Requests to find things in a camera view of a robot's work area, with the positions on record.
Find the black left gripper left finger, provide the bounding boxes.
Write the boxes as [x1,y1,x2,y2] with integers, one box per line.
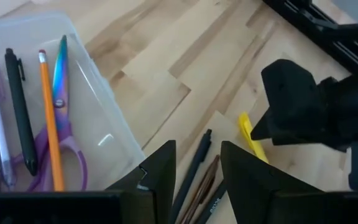
[106,139,177,224]

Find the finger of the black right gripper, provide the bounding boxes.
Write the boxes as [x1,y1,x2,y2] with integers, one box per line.
[260,58,323,125]
[249,107,324,147]

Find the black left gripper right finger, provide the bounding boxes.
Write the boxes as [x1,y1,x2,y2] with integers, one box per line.
[220,140,323,224]

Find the yellow highlighter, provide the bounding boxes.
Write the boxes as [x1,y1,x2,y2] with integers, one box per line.
[237,111,270,164]

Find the black pen with white print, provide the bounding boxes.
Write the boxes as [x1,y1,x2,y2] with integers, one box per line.
[194,180,228,224]

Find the dark brown pen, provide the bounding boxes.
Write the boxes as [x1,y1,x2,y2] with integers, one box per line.
[178,154,221,224]

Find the clear plastic supply box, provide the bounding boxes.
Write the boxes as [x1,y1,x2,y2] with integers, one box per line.
[0,12,146,194]

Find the orange pencil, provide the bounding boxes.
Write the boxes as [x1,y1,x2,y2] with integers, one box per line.
[38,49,66,192]

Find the black aluminium table frame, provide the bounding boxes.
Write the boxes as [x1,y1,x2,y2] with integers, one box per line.
[261,0,358,74]

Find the purple handled iridescent scissors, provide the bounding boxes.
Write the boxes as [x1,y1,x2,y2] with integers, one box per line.
[11,34,89,192]

